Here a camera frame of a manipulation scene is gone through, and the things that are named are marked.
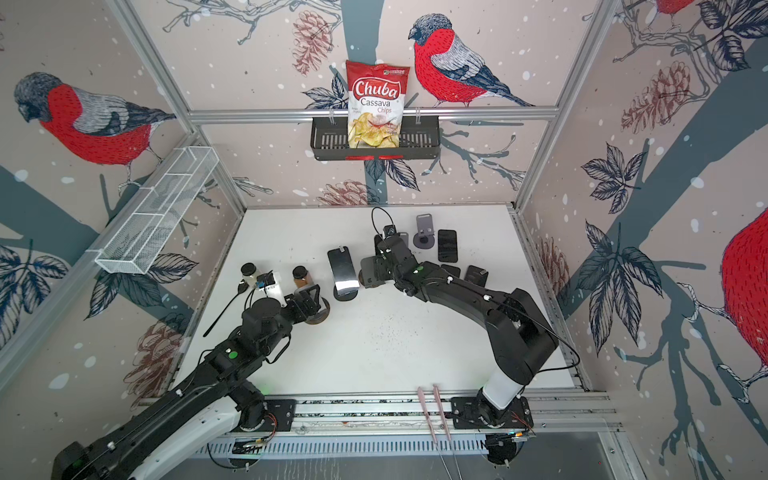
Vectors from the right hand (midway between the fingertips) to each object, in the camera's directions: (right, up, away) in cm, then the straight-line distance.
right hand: (382, 263), depth 89 cm
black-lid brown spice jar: (-25, -5, +2) cm, 25 cm away
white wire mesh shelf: (-60, +12, -13) cm, 62 cm away
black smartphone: (+24, +4, +21) cm, 32 cm away
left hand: (-19, -6, -11) cm, 23 cm away
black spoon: (-47, -9, +9) cm, 49 cm away
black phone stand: (-12, -4, +2) cm, 13 cm away
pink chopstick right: (+15, -34, -9) cm, 38 cm away
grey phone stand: (+15, +8, +19) cm, 26 cm away
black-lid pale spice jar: (-42, -3, +2) cm, 42 cm away
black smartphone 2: (+32, -6, +12) cm, 35 cm away
